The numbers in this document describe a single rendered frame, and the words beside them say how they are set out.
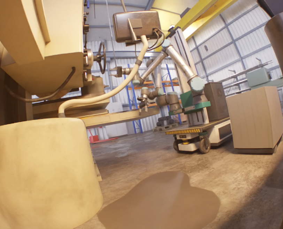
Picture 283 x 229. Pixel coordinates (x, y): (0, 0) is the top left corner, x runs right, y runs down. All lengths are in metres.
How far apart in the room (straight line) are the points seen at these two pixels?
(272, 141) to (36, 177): 1.55
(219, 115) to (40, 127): 1.88
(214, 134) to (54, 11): 2.02
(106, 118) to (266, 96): 1.86
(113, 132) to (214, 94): 7.03
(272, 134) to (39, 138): 1.52
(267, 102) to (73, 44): 1.50
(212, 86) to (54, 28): 1.86
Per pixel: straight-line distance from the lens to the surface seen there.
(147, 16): 1.10
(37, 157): 0.73
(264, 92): 1.25
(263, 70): 5.52
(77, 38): 1.10
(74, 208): 0.83
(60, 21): 1.24
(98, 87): 1.96
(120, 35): 1.02
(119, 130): 8.39
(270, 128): 1.28
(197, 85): 1.49
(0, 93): 1.16
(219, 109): 1.97
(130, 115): 2.08
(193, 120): 2.06
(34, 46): 0.91
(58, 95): 1.73
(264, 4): 0.47
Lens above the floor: 0.48
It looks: 4 degrees up
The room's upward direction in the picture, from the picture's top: 11 degrees counter-clockwise
